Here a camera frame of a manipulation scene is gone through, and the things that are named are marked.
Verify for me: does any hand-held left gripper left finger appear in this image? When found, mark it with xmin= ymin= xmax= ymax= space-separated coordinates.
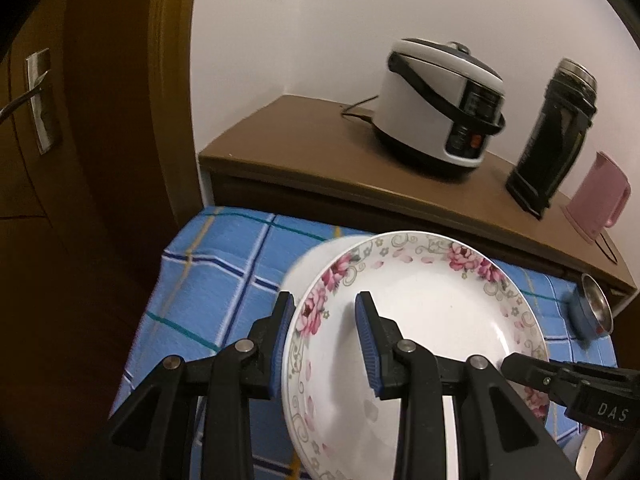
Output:
xmin=107 ymin=291 xmax=297 ymax=480

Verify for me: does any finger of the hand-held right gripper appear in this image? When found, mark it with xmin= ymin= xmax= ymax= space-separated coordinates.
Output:
xmin=500 ymin=352 xmax=566 ymax=402

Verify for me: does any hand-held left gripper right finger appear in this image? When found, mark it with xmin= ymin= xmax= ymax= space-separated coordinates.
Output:
xmin=354 ymin=291 xmax=583 ymax=480

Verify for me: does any white plate with pink flowers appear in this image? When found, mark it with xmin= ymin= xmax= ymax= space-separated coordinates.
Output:
xmin=281 ymin=231 xmax=551 ymax=480

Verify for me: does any plain white plate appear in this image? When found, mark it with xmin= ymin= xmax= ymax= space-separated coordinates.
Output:
xmin=285 ymin=235 xmax=373 ymax=307

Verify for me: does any steel bowl with blue outside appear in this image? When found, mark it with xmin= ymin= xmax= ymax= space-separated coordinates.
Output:
xmin=567 ymin=274 xmax=615 ymax=341

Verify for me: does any blue checked cloth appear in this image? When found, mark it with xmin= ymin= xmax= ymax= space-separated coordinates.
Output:
xmin=112 ymin=206 xmax=618 ymax=480

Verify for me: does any pink electric kettle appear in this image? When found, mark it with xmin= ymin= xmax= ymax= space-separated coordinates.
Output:
xmin=564 ymin=151 xmax=632 ymax=246

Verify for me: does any brown wooden cabinet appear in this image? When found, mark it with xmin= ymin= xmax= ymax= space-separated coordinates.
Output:
xmin=199 ymin=94 xmax=638 ymax=311

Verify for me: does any black thermos flask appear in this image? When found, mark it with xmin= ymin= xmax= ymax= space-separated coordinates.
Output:
xmin=505 ymin=57 xmax=599 ymax=221

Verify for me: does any white and black rice cooker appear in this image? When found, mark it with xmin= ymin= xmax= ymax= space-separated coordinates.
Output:
xmin=372 ymin=37 xmax=507 ymax=179

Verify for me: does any brown wooden door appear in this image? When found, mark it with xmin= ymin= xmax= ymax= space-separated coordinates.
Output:
xmin=0 ymin=0 xmax=173 ymax=321

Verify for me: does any black kettle cable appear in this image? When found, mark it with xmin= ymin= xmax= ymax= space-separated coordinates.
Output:
xmin=597 ymin=230 xmax=621 ymax=265

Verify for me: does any black rice cooker cable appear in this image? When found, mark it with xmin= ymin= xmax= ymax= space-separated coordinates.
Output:
xmin=341 ymin=95 xmax=381 ymax=124

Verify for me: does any brown wooden door frame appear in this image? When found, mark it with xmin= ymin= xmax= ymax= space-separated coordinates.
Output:
xmin=147 ymin=0 xmax=212 ymax=233

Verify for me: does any silver door handle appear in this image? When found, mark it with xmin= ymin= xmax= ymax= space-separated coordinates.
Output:
xmin=0 ymin=49 xmax=64 ymax=155

